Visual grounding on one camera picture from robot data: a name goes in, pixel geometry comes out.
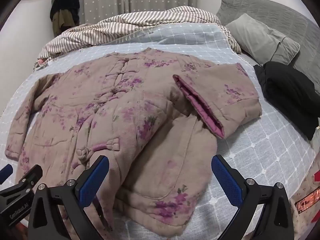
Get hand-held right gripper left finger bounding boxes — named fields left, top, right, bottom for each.
left=27, top=155, right=110, bottom=240

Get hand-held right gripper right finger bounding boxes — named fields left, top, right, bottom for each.
left=211, top=154, right=295, bottom=240

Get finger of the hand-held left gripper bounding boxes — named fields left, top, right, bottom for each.
left=0, top=164, right=43, bottom=198
left=0, top=164, right=14, bottom=184

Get floral padded jacket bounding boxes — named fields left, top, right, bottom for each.
left=5, top=47, right=262, bottom=233

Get dark hanging clothes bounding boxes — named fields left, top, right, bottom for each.
left=49, top=0, right=80, bottom=37

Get floral cloth with red label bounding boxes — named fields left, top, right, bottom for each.
left=290, top=162, right=320, bottom=240

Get black folded clothing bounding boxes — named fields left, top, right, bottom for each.
left=254, top=61, right=320, bottom=140

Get grey pillow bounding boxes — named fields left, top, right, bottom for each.
left=225, top=13, right=300, bottom=65

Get striped quilt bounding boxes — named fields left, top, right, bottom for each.
left=34, top=5, right=242, bottom=68

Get grey quilted headboard cover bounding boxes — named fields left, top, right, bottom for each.
left=215, top=0, right=320, bottom=85

